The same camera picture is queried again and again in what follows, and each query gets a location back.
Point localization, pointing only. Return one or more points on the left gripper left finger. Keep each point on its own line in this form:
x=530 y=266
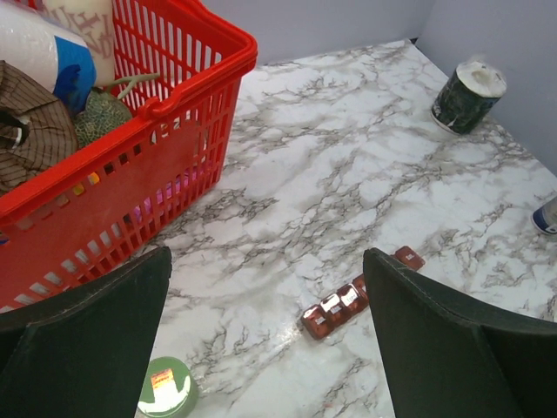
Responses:
x=85 y=351

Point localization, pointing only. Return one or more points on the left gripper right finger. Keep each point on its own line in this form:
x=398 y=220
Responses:
x=447 y=354

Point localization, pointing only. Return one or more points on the green pill bottle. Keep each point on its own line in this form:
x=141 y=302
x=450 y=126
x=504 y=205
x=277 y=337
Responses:
x=169 y=389

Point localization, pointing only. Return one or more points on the brown weekly pill organizer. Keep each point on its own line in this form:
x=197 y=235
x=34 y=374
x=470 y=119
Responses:
x=339 y=305

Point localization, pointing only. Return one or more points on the white blue small bottle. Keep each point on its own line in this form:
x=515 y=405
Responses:
x=545 y=217

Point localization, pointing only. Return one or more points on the brown paper roll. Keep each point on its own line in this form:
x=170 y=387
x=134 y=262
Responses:
x=36 y=130

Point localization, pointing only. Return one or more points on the green round vegetable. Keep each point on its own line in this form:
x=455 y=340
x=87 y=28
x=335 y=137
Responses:
x=104 y=109

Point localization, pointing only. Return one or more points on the camouflage tape roll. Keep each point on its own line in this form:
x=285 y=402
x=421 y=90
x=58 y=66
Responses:
x=471 y=92

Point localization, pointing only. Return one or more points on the white toilet paper roll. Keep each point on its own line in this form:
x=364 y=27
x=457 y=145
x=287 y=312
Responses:
x=56 y=58

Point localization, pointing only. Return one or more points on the red plastic shopping basket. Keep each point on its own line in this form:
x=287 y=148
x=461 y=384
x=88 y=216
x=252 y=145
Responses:
x=83 y=217

